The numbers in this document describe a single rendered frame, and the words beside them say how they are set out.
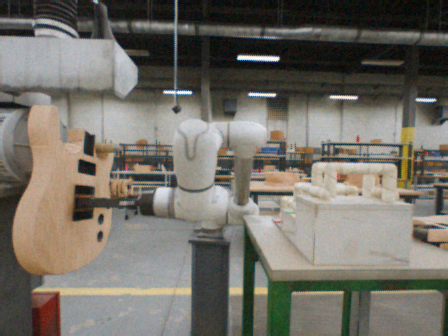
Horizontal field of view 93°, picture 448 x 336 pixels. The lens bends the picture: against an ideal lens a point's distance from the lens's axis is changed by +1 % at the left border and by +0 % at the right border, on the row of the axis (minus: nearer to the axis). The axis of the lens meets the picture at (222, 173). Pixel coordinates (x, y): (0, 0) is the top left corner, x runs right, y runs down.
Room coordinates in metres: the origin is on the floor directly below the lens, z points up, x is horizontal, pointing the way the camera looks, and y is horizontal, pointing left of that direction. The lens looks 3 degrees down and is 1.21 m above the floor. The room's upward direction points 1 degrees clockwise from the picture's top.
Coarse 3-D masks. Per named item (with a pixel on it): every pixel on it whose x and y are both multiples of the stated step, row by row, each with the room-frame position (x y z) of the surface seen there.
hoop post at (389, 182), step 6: (390, 174) 0.59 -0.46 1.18; (396, 174) 0.59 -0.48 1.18; (384, 180) 0.60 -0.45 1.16; (390, 180) 0.59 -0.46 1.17; (396, 180) 0.59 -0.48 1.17; (384, 186) 0.60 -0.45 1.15; (390, 186) 0.59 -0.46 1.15; (384, 192) 0.60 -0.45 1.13; (390, 192) 0.59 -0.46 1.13; (384, 198) 0.60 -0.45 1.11; (390, 198) 0.59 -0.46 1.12
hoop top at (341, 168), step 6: (336, 168) 0.58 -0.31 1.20; (342, 168) 0.58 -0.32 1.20; (348, 168) 0.58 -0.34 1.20; (354, 168) 0.58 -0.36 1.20; (360, 168) 0.58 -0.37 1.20; (366, 168) 0.58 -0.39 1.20; (372, 168) 0.58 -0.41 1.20; (378, 168) 0.58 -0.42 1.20; (384, 168) 0.59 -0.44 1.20; (390, 168) 0.59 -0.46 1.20; (396, 168) 0.59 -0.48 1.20; (342, 174) 0.60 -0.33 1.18; (348, 174) 0.60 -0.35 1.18; (354, 174) 0.59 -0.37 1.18; (360, 174) 0.59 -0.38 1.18; (366, 174) 0.59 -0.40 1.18; (372, 174) 0.59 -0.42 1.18; (378, 174) 0.59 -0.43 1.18; (384, 174) 0.59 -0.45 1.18
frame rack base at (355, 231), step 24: (312, 216) 0.59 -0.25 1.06; (336, 216) 0.57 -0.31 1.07; (360, 216) 0.57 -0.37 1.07; (384, 216) 0.57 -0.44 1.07; (408, 216) 0.58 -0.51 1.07; (312, 240) 0.58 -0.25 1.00; (336, 240) 0.57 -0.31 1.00; (360, 240) 0.57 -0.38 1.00; (384, 240) 0.57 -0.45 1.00; (408, 240) 0.58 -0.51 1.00; (312, 264) 0.58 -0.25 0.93; (336, 264) 0.57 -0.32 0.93; (360, 264) 0.57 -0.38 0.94; (384, 264) 0.57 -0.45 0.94; (408, 264) 0.58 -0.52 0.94
